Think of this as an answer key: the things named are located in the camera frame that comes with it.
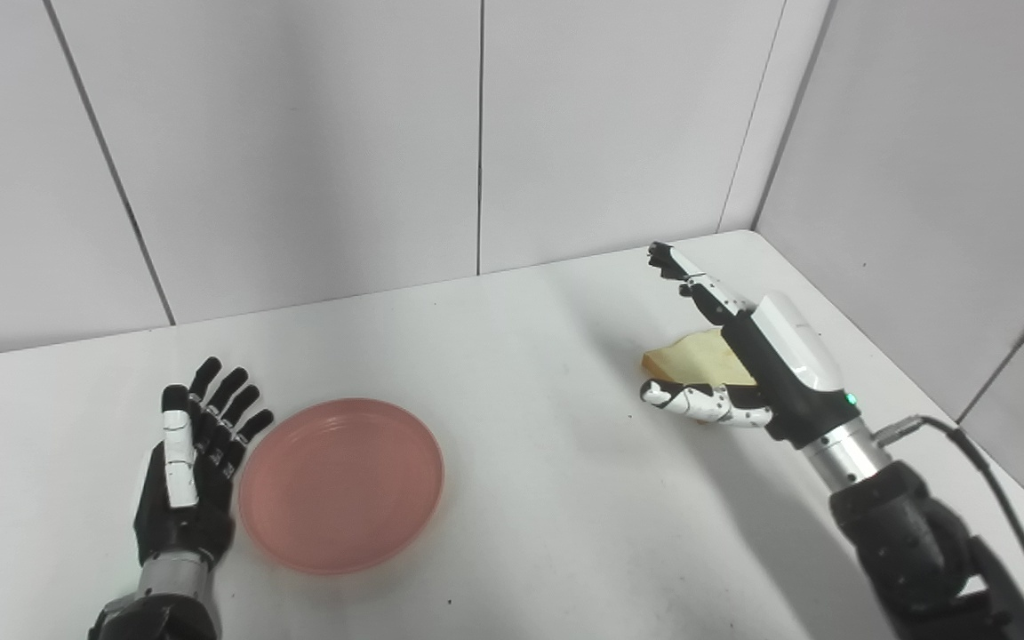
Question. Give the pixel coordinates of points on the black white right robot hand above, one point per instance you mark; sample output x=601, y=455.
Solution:
x=792, y=373

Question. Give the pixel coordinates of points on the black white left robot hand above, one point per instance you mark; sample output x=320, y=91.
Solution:
x=183, y=498

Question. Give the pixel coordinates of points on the slice of white bread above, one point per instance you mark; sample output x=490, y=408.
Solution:
x=699, y=360

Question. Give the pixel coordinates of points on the pink round plate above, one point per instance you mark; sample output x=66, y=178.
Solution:
x=343, y=484

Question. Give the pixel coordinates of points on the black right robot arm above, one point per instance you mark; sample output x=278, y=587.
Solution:
x=912, y=542

